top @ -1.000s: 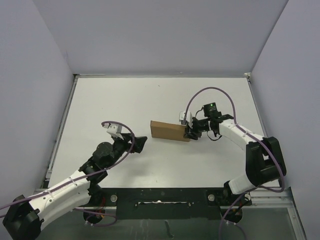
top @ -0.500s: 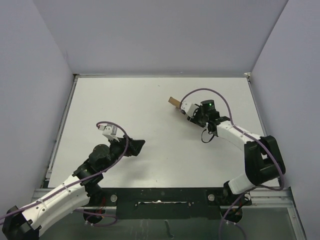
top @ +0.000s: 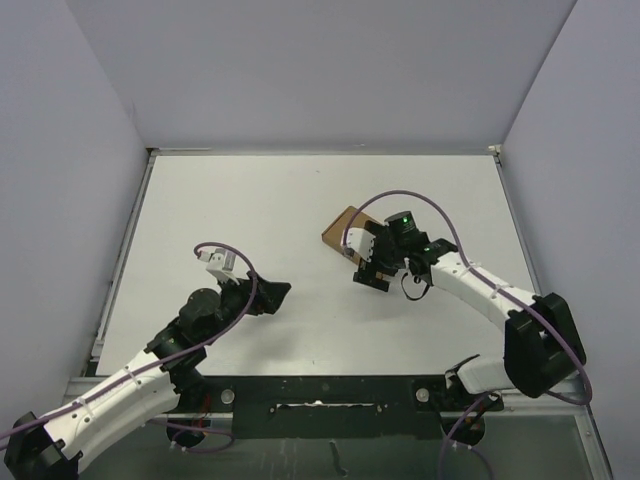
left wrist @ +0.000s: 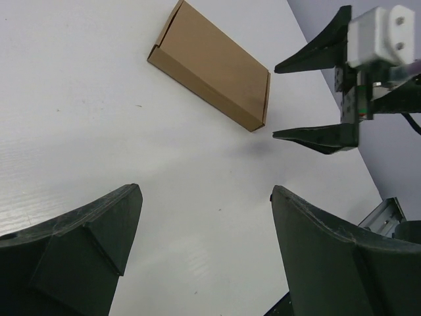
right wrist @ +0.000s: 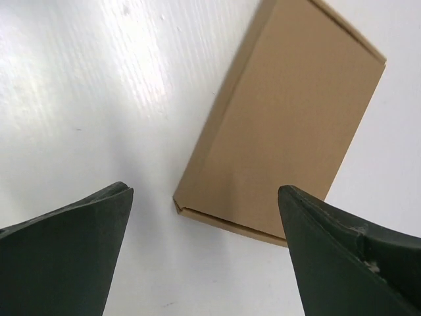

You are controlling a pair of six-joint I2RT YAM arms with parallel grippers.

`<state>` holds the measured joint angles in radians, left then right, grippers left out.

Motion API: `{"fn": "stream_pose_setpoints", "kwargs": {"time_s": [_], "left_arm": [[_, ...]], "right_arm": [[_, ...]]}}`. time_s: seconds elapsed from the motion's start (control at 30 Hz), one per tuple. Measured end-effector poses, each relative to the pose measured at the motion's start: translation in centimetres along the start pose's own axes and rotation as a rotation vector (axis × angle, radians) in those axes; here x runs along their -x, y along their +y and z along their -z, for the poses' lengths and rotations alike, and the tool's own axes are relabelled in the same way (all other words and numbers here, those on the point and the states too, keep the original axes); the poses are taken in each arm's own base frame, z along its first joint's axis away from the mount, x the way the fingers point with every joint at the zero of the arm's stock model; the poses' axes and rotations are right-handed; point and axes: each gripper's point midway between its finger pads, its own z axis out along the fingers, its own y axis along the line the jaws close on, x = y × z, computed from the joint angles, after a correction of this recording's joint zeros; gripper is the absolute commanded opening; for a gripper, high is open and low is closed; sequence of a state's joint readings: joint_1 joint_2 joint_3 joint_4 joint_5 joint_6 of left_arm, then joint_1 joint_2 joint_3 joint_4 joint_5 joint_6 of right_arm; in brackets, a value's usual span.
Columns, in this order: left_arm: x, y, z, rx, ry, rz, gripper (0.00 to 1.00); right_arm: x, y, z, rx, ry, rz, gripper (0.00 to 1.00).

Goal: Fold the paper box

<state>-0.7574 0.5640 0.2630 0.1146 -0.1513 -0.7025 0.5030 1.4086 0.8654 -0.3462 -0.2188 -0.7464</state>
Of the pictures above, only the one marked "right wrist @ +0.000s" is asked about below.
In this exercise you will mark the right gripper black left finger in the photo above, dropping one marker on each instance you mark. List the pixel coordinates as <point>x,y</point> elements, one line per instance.
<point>62,262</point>

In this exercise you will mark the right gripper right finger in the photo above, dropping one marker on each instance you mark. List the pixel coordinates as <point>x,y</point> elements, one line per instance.
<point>346,265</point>

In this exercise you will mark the brown cardboard box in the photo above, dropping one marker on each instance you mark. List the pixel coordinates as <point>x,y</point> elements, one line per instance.
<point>286,113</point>

